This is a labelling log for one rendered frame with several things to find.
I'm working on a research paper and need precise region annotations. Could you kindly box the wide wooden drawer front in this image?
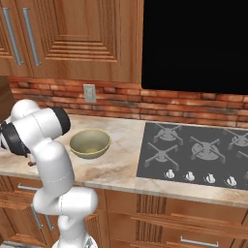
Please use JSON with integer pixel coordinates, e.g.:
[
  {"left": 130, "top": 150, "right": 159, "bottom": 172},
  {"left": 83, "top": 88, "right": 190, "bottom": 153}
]
[
  {"left": 106, "top": 189, "right": 248, "bottom": 231},
  {"left": 107, "top": 210, "right": 248, "bottom": 248}
]

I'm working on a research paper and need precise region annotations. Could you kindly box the silver base cupboard handle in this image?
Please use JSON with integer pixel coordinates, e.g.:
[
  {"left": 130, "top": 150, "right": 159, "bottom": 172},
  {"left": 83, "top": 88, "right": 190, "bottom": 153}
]
[
  {"left": 30, "top": 204, "right": 44, "bottom": 231},
  {"left": 45, "top": 214, "right": 55, "bottom": 233}
]

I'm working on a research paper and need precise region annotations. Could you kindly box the short silver drawer handle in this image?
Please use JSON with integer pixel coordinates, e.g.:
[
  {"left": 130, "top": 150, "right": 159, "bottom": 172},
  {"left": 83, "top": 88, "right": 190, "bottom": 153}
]
[{"left": 16, "top": 182, "right": 42, "bottom": 192}]

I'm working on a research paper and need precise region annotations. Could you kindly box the grey gas hob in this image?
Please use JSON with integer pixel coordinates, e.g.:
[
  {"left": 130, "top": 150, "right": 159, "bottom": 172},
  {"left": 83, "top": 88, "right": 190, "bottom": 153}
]
[{"left": 136, "top": 120, "right": 248, "bottom": 192}]

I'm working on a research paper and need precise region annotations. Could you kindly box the small wooden drawer front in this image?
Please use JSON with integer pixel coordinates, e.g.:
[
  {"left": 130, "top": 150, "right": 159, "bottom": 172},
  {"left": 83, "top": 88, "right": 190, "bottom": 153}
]
[{"left": 7, "top": 175, "right": 45, "bottom": 199}]

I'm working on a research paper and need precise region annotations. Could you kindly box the narrow wooden wall cupboard door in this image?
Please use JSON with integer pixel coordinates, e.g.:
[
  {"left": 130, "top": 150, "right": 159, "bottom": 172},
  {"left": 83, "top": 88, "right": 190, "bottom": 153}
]
[{"left": 0, "top": 0, "right": 34, "bottom": 78}]

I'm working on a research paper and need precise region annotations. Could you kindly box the long silver drawer handle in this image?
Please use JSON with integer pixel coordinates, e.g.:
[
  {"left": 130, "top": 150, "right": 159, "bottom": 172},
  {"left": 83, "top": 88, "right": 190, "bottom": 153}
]
[{"left": 179, "top": 235, "right": 220, "bottom": 248}]

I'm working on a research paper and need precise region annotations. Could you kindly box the wide wooden wall cupboard door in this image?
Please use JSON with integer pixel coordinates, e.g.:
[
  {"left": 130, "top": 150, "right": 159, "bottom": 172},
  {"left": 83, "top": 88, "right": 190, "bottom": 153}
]
[{"left": 14, "top": 0, "right": 144, "bottom": 84}]

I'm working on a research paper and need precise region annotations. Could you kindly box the grey wall socket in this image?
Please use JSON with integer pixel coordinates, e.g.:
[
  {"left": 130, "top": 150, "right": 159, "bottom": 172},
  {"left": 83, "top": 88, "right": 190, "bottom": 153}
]
[{"left": 82, "top": 83, "right": 98, "bottom": 105}]

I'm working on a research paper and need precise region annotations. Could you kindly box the dark wooden side panel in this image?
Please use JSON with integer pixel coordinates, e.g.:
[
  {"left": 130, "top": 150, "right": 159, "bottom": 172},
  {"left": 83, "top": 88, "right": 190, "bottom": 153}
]
[{"left": 0, "top": 76, "right": 15, "bottom": 124}]

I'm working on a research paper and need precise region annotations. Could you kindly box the small brown meat piece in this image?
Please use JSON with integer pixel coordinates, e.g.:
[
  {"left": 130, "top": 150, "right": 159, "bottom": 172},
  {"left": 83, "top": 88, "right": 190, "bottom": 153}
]
[{"left": 27, "top": 154, "right": 38, "bottom": 168}]

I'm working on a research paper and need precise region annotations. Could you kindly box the black range hood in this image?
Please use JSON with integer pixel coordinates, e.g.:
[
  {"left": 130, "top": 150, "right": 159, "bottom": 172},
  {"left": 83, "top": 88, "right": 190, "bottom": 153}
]
[{"left": 140, "top": 0, "right": 248, "bottom": 96}]

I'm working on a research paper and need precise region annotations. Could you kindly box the olive yellow bowl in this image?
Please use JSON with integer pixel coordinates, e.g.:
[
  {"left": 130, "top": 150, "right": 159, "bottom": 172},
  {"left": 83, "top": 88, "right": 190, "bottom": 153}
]
[{"left": 69, "top": 128, "right": 112, "bottom": 160}]

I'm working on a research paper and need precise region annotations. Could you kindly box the long silver cupboard handle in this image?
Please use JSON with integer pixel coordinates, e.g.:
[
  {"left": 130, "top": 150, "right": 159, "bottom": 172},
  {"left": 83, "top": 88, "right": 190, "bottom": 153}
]
[
  {"left": 21, "top": 7, "right": 44, "bottom": 68},
  {"left": 2, "top": 7, "right": 25, "bottom": 66}
]

